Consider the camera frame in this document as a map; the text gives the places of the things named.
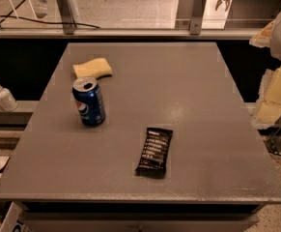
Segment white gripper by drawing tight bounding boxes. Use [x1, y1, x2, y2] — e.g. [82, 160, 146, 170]
[249, 21, 281, 130]

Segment black cables at right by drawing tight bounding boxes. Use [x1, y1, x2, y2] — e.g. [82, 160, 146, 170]
[266, 128, 281, 157]

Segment white pump bottle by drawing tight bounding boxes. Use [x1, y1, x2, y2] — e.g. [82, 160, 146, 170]
[0, 85, 18, 111]

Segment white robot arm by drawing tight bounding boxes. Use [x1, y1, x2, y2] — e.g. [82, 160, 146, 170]
[249, 12, 281, 130]

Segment blue pepsi can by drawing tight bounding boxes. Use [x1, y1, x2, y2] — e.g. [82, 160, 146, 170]
[72, 76, 105, 127]

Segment right metal railing post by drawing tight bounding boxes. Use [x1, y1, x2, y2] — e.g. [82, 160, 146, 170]
[189, 0, 207, 35]

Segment yellow sponge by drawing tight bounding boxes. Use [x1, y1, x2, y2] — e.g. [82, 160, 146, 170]
[72, 58, 112, 79]

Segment black cable on floor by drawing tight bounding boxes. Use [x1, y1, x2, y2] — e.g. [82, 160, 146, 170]
[0, 0, 101, 30]

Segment black snack bar wrapper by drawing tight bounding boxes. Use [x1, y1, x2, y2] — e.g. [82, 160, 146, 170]
[135, 128, 173, 178]

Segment left metal railing post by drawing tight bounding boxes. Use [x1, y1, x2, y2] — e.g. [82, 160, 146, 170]
[56, 0, 75, 35]

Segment metal railing post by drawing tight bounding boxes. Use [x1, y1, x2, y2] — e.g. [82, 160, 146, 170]
[189, 0, 207, 35]
[56, 0, 75, 35]

